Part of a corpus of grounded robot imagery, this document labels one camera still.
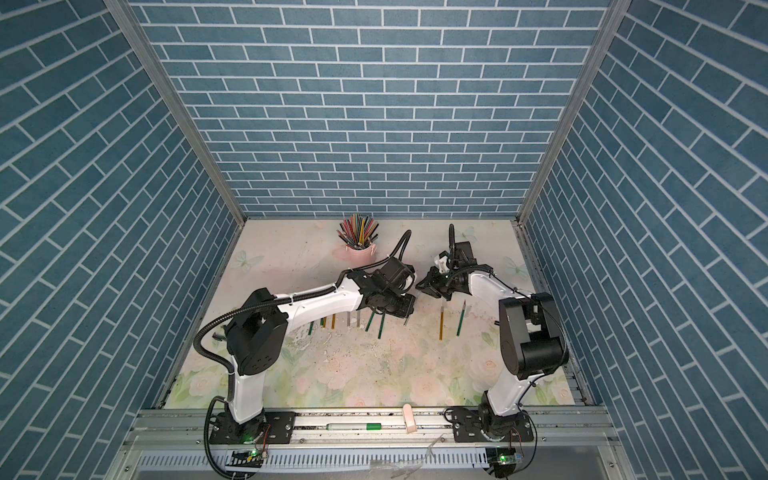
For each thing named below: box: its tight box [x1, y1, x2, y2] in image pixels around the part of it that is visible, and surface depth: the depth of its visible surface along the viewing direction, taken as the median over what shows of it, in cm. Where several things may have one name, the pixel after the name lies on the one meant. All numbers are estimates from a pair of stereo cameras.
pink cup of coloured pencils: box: [336, 214, 379, 268], surface depth 101 cm
